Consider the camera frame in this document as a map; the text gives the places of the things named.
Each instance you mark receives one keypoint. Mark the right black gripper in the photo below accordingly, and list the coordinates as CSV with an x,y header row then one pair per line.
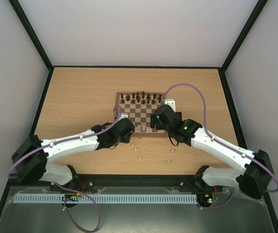
x,y
155,122

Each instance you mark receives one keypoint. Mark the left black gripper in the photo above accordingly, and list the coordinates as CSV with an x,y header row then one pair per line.
x,y
127,139

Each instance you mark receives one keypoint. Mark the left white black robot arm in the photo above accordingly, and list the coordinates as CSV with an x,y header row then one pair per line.
x,y
35,159

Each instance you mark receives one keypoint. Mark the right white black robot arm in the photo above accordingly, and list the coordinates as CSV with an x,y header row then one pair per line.
x,y
251,172

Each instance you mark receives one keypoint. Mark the wooden chess board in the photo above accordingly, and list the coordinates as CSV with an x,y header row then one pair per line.
x,y
140,113

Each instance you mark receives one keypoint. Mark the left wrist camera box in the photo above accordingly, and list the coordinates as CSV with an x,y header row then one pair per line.
x,y
122,116

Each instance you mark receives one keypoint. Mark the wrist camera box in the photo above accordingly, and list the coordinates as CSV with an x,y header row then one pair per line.
x,y
171,103
122,116

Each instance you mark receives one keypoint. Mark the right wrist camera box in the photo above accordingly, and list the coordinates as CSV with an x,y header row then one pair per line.
x,y
171,103

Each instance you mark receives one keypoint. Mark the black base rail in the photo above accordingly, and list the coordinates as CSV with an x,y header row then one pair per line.
x,y
94,180

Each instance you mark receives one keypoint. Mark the light blue slotted cable duct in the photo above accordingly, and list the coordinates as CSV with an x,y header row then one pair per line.
x,y
107,198

